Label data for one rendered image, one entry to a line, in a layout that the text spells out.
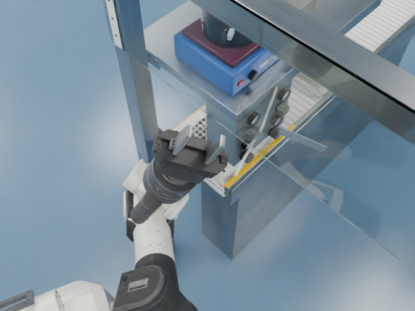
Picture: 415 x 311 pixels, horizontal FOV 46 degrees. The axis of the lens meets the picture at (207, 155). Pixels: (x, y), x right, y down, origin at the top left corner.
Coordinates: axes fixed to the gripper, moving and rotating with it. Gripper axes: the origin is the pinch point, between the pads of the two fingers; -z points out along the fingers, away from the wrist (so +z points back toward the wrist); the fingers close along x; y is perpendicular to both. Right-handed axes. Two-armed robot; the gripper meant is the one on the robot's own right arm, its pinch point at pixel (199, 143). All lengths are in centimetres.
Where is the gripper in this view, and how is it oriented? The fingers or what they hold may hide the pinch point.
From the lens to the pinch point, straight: 75.3
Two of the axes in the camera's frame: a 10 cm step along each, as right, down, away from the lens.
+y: 1.2, -8.9, 4.5
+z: -3.7, 3.8, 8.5
